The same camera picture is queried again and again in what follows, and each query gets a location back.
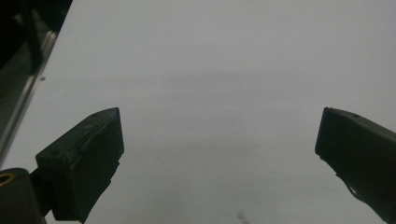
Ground dark stand leg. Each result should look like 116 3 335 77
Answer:
19 6 45 75

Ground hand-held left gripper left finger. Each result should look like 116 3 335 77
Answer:
30 106 125 224

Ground metal table edge rail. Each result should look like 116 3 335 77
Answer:
0 29 58 166

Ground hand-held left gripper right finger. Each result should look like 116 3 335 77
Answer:
314 106 396 224

